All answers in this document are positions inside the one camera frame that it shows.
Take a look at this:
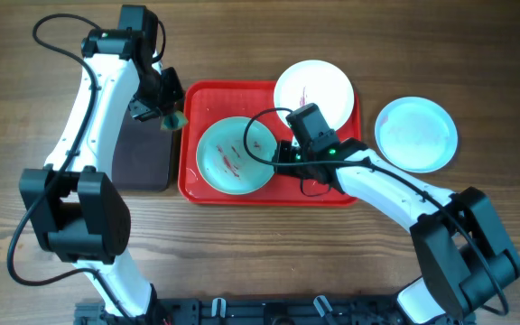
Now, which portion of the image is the light blue plate front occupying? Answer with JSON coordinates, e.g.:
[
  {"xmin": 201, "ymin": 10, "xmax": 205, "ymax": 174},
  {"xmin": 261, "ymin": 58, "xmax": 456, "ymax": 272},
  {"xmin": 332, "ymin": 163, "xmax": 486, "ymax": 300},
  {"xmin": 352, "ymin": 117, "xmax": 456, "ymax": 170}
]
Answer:
[{"xmin": 196, "ymin": 116, "xmax": 277, "ymax": 195}]

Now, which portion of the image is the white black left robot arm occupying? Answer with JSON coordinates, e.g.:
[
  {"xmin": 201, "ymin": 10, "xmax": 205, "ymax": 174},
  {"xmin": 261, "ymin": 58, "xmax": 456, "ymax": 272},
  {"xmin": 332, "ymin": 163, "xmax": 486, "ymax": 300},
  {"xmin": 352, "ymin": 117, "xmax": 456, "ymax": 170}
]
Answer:
[{"xmin": 14, "ymin": 27, "xmax": 188, "ymax": 324}]

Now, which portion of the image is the white plate back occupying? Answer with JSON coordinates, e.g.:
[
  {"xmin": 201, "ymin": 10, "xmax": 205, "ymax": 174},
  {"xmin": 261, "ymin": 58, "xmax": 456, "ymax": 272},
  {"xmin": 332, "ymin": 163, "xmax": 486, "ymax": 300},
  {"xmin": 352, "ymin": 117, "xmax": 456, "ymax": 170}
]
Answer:
[{"xmin": 273, "ymin": 60, "xmax": 356, "ymax": 130}]

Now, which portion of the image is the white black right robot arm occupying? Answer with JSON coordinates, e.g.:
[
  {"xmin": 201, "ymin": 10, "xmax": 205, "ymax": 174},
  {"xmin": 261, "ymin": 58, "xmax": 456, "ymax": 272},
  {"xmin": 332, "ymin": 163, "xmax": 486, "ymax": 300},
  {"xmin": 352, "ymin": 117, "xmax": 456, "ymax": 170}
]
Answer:
[{"xmin": 271, "ymin": 138, "xmax": 520, "ymax": 324}]

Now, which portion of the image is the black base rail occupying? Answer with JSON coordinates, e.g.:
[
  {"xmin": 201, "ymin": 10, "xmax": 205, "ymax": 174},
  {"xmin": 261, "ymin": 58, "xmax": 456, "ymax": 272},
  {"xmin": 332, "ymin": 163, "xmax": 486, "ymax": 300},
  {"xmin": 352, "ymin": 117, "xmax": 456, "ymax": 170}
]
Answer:
[{"xmin": 73, "ymin": 293, "xmax": 405, "ymax": 325}]

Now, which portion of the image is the black tray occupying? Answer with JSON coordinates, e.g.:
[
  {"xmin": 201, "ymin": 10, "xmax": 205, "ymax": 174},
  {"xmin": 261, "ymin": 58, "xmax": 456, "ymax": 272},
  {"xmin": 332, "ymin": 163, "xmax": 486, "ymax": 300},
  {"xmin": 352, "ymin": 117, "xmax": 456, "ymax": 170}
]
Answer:
[{"xmin": 112, "ymin": 113, "xmax": 181, "ymax": 192}]

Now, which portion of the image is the light blue plate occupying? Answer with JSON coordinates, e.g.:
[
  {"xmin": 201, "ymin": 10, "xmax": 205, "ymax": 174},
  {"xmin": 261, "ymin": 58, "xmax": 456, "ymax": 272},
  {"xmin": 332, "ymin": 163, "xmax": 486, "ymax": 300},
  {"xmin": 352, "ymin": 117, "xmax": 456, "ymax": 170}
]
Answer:
[
  {"xmin": 374, "ymin": 97, "xmax": 459, "ymax": 173},
  {"xmin": 196, "ymin": 116, "xmax": 277, "ymax": 195}
]

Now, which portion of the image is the green yellow sponge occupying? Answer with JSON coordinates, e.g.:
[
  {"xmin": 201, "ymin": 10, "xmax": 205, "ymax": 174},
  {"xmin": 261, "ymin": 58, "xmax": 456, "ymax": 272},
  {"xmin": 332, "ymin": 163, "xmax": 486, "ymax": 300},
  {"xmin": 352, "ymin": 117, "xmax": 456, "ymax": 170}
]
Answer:
[{"xmin": 160, "ymin": 111, "xmax": 189, "ymax": 132}]

